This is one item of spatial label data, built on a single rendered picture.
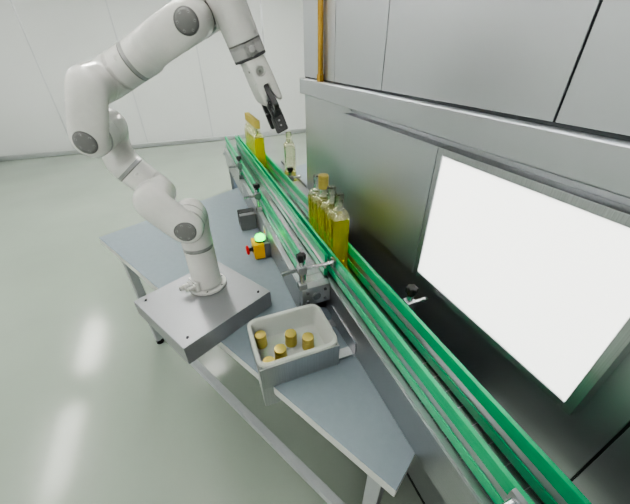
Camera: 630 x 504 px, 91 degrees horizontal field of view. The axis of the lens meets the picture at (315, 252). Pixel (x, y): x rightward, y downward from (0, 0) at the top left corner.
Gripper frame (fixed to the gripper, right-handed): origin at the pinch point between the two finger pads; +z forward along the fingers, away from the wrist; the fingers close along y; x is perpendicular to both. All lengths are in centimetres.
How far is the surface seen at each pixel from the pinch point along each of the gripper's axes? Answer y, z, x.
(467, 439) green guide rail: -68, 41, 4
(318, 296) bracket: -15, 48, 12
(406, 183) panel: -20.8, 22.1, -21.3
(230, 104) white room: 582, 90, -44
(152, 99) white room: 584, 30, 76
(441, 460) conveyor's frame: -66, 50, 8
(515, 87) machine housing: -41, 1, -32
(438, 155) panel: -30.0, 13.1, -24.4
